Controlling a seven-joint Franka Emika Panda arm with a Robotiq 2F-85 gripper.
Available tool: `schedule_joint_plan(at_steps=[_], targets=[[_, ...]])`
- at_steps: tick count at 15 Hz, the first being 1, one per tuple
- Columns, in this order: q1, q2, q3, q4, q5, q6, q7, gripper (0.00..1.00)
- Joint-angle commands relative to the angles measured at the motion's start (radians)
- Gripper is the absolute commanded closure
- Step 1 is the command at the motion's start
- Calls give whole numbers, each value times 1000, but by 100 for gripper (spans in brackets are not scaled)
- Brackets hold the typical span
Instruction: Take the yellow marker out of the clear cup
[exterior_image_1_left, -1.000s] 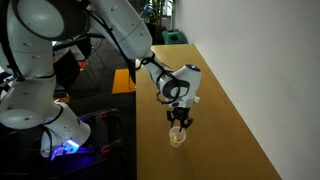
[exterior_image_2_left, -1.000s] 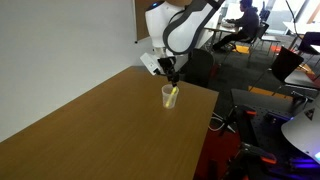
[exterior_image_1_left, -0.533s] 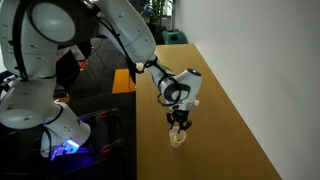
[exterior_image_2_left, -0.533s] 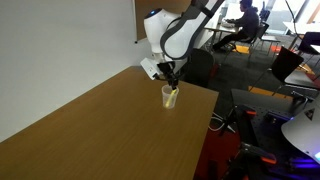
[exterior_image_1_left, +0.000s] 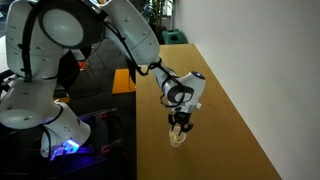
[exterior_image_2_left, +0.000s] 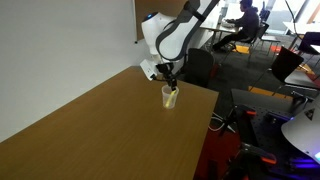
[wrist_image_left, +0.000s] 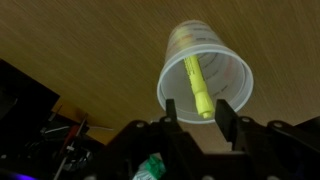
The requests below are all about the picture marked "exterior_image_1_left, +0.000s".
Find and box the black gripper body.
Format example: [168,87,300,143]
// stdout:
[168,111,194,129]

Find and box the clear plastic cup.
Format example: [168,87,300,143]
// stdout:
[168,128,187,149]

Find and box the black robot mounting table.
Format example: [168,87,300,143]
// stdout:
[0,108,136,180]

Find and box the green bin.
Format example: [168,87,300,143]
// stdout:
[161,28,188,46]

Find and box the green potted plant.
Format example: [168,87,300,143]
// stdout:
[142,0,175,33]

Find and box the black chair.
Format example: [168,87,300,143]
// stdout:
[54,49,82,93]

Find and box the black clamp with orange handle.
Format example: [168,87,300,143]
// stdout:
[99,109,124,134]
[99,139,128,159]

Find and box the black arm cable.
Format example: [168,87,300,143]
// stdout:
[18,0,186,109]

